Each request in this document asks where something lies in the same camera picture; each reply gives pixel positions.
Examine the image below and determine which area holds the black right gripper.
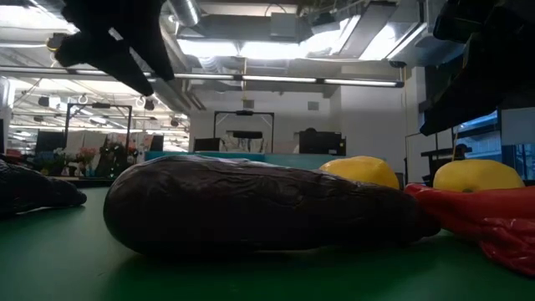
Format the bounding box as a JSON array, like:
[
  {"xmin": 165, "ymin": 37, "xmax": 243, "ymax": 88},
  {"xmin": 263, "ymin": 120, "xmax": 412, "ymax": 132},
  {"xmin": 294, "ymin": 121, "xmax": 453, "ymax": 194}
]
[{"xmin": 420, "ymin": 0, "xmax": 535, "ymax": 137}]

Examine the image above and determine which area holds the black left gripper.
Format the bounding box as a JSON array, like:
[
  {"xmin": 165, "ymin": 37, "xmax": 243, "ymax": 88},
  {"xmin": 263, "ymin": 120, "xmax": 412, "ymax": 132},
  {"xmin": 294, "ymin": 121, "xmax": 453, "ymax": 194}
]
[{"xmin": 53, "ymin": 0, "xmax": 176, "ymax": 97}]

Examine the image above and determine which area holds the yellow lemon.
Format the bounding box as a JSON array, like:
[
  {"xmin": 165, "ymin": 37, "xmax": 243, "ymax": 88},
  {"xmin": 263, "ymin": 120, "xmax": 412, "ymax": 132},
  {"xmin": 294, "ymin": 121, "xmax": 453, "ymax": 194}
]
[
  {"xmin": 319, "ymin": 156, "xmax": 401, "ymax": 191},
  {"xmin": 432, "ymin": 159, "xmax": 526, "ymax": 194}
]

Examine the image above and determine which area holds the long red chili pepper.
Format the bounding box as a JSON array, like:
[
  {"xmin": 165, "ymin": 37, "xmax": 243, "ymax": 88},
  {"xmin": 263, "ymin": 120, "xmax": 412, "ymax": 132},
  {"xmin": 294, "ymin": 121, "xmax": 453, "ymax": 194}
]
[{"xmin": 404, "ymin": 182, "xmax": 535, "ymax": 246}]

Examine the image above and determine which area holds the small red bell pepper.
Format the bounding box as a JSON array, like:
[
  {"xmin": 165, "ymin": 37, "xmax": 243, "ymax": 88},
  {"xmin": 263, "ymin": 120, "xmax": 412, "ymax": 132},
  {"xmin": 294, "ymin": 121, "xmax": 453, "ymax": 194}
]
[{"xmin": 476, "ymin": 216, "xmax": 535, "ymax": 278}]

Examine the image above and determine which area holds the dark purple eggplant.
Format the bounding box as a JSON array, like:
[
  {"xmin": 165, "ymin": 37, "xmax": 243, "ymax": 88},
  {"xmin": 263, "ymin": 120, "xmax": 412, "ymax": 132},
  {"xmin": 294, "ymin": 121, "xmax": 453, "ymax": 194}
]
[
  {"xmin": 103, "ymin": 155, "xmax": 442, "ymax": 257},
  {"xmin": 0, "ymin": 158, "xmax": 88, "ymax": 221}
]

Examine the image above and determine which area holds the blue-lit window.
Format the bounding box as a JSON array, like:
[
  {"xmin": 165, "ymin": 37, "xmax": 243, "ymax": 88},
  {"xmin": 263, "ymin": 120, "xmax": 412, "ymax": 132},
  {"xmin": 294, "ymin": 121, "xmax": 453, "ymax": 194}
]
[{"xmin": 453, "ymin": 110, "xmax": 501, "ymax": 187}]

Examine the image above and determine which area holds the black stand with stool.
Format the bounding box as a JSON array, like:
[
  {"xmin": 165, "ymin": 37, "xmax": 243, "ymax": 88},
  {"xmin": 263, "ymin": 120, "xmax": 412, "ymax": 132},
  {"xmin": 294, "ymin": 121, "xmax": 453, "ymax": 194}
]
[{"xmin": 420, "ymin": 144, "xmax": 473, "ymax": 187}]

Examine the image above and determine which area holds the pink flower bouquet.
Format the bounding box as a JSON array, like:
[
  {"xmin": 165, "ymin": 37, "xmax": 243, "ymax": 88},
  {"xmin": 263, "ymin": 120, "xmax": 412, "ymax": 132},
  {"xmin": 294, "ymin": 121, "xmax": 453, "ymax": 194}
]
[{"xmin": 74, "ymin": 145, "xmax": 98, "ymax": 177}]

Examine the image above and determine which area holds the blue flower bouquet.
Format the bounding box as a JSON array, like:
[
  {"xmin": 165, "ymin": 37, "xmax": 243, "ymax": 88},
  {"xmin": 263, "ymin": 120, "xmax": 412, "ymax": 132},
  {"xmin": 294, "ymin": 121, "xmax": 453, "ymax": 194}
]
[{"xmin": 33, "ymin": 146, "xmax": 68, "ymax": 176}]

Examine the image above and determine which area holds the long linear ceiling light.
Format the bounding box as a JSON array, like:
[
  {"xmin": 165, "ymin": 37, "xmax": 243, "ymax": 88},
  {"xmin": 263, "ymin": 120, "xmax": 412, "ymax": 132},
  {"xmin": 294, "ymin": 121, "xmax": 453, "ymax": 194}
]
[{"xmin": 0, "ymin": 64, "xmax": 405, "ymax": 89}]

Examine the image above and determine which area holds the blue plastic bin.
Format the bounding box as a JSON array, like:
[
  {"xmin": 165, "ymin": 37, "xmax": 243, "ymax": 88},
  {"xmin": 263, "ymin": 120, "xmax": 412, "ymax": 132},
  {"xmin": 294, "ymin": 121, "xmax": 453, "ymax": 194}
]
[{"xmin": 145, "ymin": 150, "xmax": 268, "ymax": 163}]

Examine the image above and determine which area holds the green table mat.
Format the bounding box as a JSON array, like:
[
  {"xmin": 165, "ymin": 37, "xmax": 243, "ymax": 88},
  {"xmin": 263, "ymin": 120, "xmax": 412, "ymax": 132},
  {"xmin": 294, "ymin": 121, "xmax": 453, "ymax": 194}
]
[{"xmin": 0, "ymin": 186, "xmax": 535, "ymax": 301}]

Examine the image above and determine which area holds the black metal gantry frame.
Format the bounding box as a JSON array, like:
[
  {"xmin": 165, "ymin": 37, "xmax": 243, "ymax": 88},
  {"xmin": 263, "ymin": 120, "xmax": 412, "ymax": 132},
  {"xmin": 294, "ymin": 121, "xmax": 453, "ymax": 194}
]
[
  {"xmin": 64, "ymin": 102, "xmax": 134, "ymax": 147},
  {"xmin": 212, "ymin": 110, "xmax": 276, "ymax": 154}
]

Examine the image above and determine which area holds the white board black frame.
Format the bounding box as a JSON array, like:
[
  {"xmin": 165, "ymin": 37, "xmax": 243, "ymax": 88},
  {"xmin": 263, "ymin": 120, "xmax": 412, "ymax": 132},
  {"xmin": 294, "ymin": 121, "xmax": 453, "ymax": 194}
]
[{"xmin": 404, "ymin": 124, "xmax": 455, "ymax": 185}]

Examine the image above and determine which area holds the silver corrugated air duct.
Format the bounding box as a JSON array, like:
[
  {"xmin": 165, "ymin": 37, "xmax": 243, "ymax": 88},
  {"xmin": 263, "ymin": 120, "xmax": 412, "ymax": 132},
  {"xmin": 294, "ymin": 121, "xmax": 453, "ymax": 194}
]
[{"xmin": 24, "ymin": 0, "xmax": 197, "ymax": 114}]

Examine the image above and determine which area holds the shiny round air duct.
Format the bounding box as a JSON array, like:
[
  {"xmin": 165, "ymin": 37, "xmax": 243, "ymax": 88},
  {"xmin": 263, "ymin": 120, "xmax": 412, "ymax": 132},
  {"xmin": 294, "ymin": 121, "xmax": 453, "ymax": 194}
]
[{"xmin": 166, "ymin": 0, "xmax": 202, "ymax": 27}]

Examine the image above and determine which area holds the black ceiling device yellow cable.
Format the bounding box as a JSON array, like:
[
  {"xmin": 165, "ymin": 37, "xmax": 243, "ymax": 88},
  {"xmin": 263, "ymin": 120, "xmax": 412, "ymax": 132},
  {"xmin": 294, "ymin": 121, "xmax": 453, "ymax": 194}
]
[{"xmin": 44, "ymin": 35, "xmax": 62, "ymax": 68}]

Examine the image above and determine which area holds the grey rectangular ceiling duct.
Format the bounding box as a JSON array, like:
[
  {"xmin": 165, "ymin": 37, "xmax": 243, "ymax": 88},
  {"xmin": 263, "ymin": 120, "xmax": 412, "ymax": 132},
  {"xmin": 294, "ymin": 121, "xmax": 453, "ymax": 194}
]
[{"xmin": 196, "ymin": 10, "xmax": 318, "ymax": 45}]

